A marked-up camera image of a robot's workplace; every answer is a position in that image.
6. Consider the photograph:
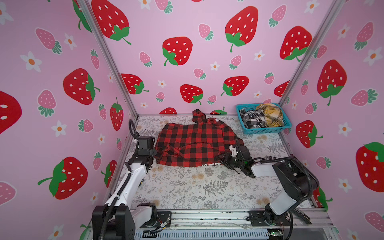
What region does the red black plaid shirt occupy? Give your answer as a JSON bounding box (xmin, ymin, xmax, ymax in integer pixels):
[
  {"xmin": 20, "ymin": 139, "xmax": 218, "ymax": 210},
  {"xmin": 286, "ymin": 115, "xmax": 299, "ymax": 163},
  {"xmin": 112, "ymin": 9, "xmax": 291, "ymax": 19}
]
[{"xmin": 155, "ymin": 109, "xmax": 244, "ymax": 167}]

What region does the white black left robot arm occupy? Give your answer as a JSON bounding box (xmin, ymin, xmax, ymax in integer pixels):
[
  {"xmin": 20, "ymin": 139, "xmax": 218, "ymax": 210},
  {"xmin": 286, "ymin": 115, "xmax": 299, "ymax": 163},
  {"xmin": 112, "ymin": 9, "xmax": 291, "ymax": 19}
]
[{"xmin": 92, "ymin": 120, "xmax": 157, "ymax": 240}]

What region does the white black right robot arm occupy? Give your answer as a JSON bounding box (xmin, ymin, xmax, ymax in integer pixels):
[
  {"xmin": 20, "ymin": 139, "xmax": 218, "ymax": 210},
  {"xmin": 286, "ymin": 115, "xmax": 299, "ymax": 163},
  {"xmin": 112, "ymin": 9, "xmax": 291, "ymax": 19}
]
[{"xmin": 220, "ymin": 152, "xmax": 320, "ymax": 226}]

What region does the black white plaid shirt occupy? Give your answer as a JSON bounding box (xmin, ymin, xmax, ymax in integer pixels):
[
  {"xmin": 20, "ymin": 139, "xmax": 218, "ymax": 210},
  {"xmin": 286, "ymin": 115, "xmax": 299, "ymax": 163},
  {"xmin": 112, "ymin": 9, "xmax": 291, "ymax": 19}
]
[{"xmin": 239, "ymin": 109, "xmax": 267, "ymax": 129}]

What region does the teal plastic laundry basket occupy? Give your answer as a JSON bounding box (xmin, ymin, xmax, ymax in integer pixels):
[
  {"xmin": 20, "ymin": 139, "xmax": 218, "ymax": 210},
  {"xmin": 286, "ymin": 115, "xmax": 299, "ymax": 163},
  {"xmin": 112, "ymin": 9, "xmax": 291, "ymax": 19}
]
[{"xmin": 236, "ymin": 103, "xmax": 292, "ymax": 134}]

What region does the yellow plaid shirt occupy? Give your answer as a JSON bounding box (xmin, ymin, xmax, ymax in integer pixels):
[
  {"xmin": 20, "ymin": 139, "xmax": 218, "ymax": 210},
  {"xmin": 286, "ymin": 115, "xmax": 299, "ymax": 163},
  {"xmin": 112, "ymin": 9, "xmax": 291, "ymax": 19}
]
[{"xmin": 256, "ymin": 103, "xmax": 285, "ymax": 128}]

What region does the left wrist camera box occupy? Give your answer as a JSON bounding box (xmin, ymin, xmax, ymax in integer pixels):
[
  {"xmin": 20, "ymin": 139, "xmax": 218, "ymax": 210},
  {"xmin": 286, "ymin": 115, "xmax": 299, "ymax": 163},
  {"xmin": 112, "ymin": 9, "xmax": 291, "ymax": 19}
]
[{"xmin": 137, "ymin": 136, "xmax": 155, "ymax": 150}]

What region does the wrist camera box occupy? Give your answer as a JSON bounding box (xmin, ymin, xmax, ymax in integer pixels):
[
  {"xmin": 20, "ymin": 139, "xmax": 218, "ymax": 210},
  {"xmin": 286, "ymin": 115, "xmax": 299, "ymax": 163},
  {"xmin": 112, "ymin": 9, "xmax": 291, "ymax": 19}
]
[
  {"xmin": 230, "ymin": 145, "xmax": 252, "ymax": 160},
  {"xmin": 137, "ymin": 136, "xmax": 155, "ymax": 150}
]

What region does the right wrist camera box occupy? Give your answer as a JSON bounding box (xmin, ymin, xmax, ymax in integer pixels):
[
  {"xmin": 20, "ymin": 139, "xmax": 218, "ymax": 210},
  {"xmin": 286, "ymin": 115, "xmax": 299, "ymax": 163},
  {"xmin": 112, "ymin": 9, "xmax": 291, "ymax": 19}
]
[{"xmin": 230, "ymin": 145, "xmax": 252, "ymax": 160}]

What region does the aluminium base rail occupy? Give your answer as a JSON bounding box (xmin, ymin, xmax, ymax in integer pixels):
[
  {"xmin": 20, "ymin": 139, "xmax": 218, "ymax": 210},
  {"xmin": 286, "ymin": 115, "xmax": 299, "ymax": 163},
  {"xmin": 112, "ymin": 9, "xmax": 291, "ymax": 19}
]
[{"xmin": 131, "ymin": 209, "xmax": 341, "ymax": 240}]

